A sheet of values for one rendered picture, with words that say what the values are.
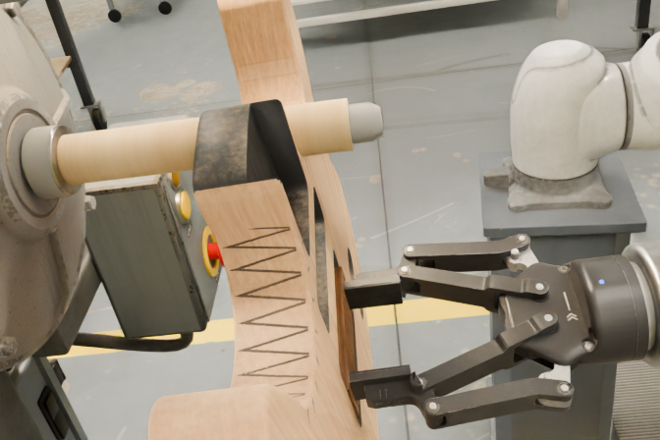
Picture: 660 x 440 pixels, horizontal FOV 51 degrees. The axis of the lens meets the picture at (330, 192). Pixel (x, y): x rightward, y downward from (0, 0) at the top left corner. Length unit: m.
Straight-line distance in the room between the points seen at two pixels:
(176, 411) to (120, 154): 0.21
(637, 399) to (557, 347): 1.43
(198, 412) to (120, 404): 1.86
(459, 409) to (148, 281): 0.40
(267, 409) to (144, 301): 0.54
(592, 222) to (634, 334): 0.78
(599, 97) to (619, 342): 0.77
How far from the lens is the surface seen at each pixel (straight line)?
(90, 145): 0.44
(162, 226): 0.72
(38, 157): 0.45
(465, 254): 0.54
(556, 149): 1.25
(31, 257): 0.48
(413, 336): 2.06
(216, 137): 0.36
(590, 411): 1.62
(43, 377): 0.88
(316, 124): 0.41
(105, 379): 2.22
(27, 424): 0.79
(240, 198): 0.34
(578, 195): 1.31
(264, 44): 0.47
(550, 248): 1.31
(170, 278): 0.76
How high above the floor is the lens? 1.44
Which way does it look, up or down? 32 degrees down
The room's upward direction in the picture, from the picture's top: 10 degrees counter-clockwise
